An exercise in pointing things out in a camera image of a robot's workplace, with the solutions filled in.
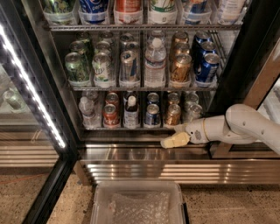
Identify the pepsi can top shelf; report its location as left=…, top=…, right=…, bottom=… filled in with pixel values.
left=79, top=0, right=109, bottom=24

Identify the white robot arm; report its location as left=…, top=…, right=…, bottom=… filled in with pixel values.
left=160, top=104, right=280, bottom=154

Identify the rear blue can bottom shelf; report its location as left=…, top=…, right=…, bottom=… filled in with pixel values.
left=147, top=92, right=159, bottom=105

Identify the small water bottle bottom shelf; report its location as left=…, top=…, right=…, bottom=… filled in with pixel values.
left=79, top=96, right=100, bottom=129

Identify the upper wire shelf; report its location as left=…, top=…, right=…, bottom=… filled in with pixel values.
left=43, top=24, right=242, bottom=32

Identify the rear red soda can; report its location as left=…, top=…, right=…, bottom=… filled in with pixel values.
left=105, top=92, right=119, bottom=107

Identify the wire shelf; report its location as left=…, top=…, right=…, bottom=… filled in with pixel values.
left=43, top=24, right=242, bottom=32
left=71, top=87, right=217, bottom=92

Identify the red can top shelf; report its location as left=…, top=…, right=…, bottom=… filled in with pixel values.
left=114, top=0, right=142, bottom=25

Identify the front green can middle shelf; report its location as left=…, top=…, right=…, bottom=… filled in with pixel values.
left=65, top=52, right=89, bottom=82

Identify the front silver can bottom shelf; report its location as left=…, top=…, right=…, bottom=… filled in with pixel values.
left=185, top=104, right=203, bottom=123

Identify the blue can shelf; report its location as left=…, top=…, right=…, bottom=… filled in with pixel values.
left=147, top=92, right=159, bottom=105
left=144, top=104, right=160, bottom=126

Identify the front red soda can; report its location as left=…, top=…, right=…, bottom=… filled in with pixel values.
left=103, top=104, right=119, bottom=126

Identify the middle green can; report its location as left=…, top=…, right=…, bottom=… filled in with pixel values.
left=69, top=40, right=90, bottom=67

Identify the silver can shelf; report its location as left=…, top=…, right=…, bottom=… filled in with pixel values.
left=185, top=104, right=203, bottom=123
left=184, top=92, right=199, bottom=109

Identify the front blue can bottom shelf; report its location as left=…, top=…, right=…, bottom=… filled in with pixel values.
left=144, top=104, right=160, bottom=126

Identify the glass fridge door left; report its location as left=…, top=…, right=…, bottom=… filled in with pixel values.
left=0, top=0, right=77, bottom=224

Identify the led light strip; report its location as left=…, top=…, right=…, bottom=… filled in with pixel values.
left=0, top=24, right=66, bottom=148

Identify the water bottle middle shelf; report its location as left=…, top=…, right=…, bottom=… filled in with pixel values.
left=144, top=38, right=167, bottom=88

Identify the blue pepsi can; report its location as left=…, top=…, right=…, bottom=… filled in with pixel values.
left=195, top=52, right=220, bottom=84
left=194, top=41, right=216, bottom=66

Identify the clear plastic bin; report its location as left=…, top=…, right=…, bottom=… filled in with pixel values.
left=90, top=180, right=189, bottom=224

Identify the dark glass bottle white cap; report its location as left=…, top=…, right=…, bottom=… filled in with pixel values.
left=124, top=95, right=139, bottom=129

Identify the middle wire shelf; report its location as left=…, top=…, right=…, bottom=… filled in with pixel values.
left=71, top=87, right=217, bottom=92

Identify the middle gold can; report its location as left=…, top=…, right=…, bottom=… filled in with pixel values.
left=170, top=43, right=190, bottom=60

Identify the front silver energy can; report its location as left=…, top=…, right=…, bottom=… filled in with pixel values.
left=121, top=51, right=137, bottom=82

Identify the front 7up can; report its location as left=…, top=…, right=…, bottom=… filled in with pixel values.
left=92, top=52, right=113, bottom=82

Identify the front blue pepsi can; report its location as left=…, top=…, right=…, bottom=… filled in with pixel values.
left=195, top=52, right=220, bottom=84

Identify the middle blue pepsi can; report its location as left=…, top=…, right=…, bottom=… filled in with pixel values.
left=194, top=41, right=216, bottom=66

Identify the red soda can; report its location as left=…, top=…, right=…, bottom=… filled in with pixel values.
left=105, top=92, right=119, bottom=107
left=103, top=104, right=119, bottom=126

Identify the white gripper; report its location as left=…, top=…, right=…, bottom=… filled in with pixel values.
left=160, top=118, right=209, bottom=149

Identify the rear silver can bottom shelf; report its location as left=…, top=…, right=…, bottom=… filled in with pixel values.
left=184, top=92, right=199, bottom=109

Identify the orange soda can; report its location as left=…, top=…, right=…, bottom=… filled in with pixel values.
left=164, top=104, right=181, bottom=125
left=167, top=92, right=180, bottom=105

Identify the front gold can middle shelf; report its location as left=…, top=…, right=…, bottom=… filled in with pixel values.
left=171, top=53, right=192, bottom=82

